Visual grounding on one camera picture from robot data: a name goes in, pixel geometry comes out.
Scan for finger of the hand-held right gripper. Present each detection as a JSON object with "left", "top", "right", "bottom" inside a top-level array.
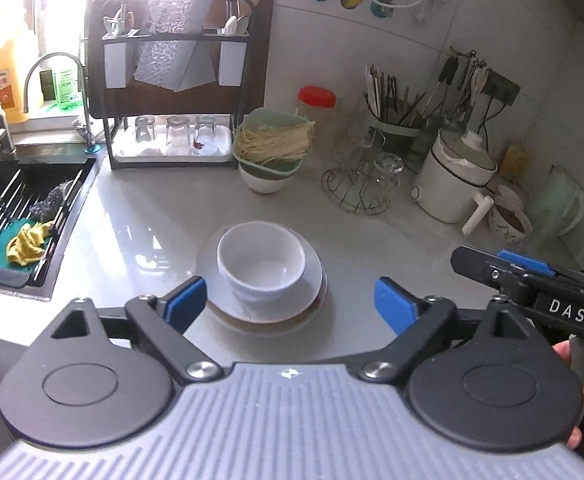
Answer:
[
  {"left": 450, "top": 245, "right": 538, "bottom": 307},
  {"left": 496, "top": 248, "right": 558, "bottom": 277}
]

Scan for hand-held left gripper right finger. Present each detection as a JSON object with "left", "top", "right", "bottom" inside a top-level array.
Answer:
[{"left": 362, "top": 276, "right": 532, "bottom": 383}]

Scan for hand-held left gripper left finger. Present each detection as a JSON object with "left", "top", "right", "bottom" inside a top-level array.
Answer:
[{"left": 47, "top": 276, "right": 225, "bottom": 383}]

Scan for white plate with small flower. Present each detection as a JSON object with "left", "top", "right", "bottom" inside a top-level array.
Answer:
[{"left": 195, "top": 224, "right": 323, "bottom": 322}]

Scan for translucent plastic bowl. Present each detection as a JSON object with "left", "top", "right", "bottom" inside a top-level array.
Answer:
[{"left": 216, "top": 220, "right": 307, "bottom": 304}]

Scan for floral ceramic bowl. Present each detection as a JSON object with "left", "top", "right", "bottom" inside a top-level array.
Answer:
[{"left": 488, "top": 202, "right": 534, "bottom": 245}]

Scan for white electric cooking pot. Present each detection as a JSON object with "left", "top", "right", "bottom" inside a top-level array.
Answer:
[{"left": 411, "top": 128, "right": 499, "bottom": 236}]

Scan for yellow sponge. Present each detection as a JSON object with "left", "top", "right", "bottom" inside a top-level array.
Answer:
[{"left": 500, "top": 143, "right": 530, "bottom": 182}]

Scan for deep white bowl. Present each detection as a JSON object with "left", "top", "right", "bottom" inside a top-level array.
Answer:
[{"left": 239, "top": 162, "right": 298, "bottom": 195}]

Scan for green colander basket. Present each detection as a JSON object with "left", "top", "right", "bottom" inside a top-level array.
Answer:
[{"left": 232, "top": 107, "right": 313, "bottom": 179}]

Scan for green chopstick holder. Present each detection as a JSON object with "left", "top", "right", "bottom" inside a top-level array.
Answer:
[{"left": 366, "top": 109, "right": 423, "bottom": 162}]

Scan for white drip tray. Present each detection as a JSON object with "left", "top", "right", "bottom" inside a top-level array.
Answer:
[{"left": 111, "top": 127, "right": 237, "bottom": 164}]

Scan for drinking glass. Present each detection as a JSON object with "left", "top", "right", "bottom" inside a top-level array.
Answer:
[
  {"left": 193, "top": 114, "right": 221, "bottom": 157},
  {"left": 134, "top": 114, "right": 158, "bottom": 157},
  {"left": 165, "top": 114, "right": 193, "bottom": 157}
]

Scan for yellow cloth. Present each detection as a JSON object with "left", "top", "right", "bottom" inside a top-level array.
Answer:
[{"left": 5, "top": 220, "right": 54, "bottom": 267}]

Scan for steel scourer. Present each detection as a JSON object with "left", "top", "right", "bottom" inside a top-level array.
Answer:
[{"left": 27, "top": 182, "right": 71, "bottom": 224}]

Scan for dried noodles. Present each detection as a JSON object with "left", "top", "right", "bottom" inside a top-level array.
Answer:
[{"left": 235, "top": 119, "right": 318, "bottom": 166}]

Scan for row of hanging kitchen utensils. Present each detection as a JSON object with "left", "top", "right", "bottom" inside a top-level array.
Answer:
[{"left": 436, "top": 47, "right": 490, "bottom": 122}]

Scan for black dish drying rack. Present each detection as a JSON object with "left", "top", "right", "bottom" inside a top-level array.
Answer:
[{"left": 84, "top": 0, "right": 273, "bottom": 172}]

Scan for bundle of chopsticks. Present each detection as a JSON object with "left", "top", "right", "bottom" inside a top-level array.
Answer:
[{"left": 364, "top": 63, "right": 429, "bottom": 129}]

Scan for black sink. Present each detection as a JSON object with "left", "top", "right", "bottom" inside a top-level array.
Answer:
[{"left": 0, "top": 157, "right": 99, "bottom": 302}]

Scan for sink drain rack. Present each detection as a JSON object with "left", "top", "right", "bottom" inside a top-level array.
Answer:
[{"left": 0, "top": 167, "right": 86, "bottom": 287}]

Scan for red-lidded glass jar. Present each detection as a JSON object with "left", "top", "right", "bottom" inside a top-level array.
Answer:
[{"left": 296, "top": 85, "right": 339, "bottom": 133}]

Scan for curved thin metal faucet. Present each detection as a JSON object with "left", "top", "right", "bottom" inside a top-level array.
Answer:
[{"left": 23, "top": 51, "right": 99, "bottom": 154}]

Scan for green bottle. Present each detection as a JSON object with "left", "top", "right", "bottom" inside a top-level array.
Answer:
[{"left": 51, "top": 56, "right": 86, "bottom": 109}]

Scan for dark wooden cutting board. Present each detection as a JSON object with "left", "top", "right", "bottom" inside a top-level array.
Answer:
[{"left": 86, "top": 0, "right": 275, "bottom": 132}]

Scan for patterned steel cleaver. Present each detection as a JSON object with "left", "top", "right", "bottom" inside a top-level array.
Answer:
[{"left": 132, "top": 0, "right": 218, "bottom": 93}]

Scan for orange detergent bottle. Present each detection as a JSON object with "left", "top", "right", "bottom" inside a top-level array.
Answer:
[{"left": 0, "top": 29, "right": 34, "bottom": 124}]

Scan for round wire rack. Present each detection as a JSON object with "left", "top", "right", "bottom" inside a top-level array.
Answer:
[{"left": 320, "top": 167, "right": 393, "bottom": 216}]

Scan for black wall outlet strip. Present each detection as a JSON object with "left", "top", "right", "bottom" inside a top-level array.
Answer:
[{"left": 481, "top": 68, "right": 521, "bottom": 107}]

